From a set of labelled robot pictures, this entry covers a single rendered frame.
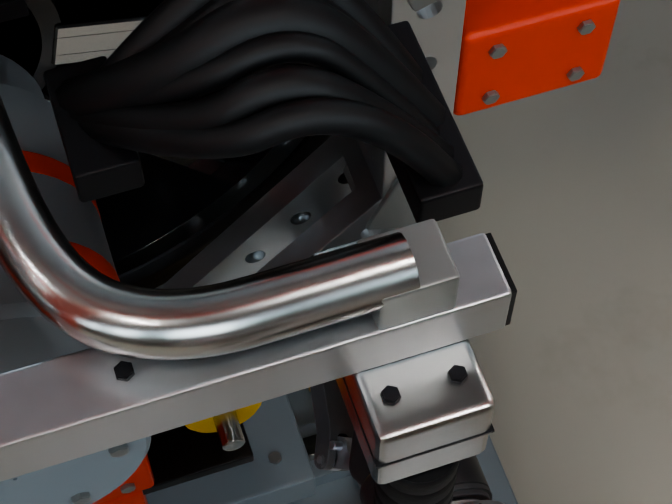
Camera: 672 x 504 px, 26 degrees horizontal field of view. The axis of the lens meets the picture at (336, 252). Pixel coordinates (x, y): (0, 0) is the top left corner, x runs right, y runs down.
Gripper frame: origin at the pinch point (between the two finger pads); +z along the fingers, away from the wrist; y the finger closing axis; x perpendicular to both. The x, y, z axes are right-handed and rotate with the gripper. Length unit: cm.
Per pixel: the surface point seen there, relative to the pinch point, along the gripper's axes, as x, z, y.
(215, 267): 7.1, -0.2, -3.9
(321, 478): -33.5, 2.8, -33.7
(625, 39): -86, 53, -4
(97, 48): 21.4, 6.0, 5.0
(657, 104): -85, 43, -5
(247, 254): 5.9, -0.2, -2.1
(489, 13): 12.1, -3.3, 23.0
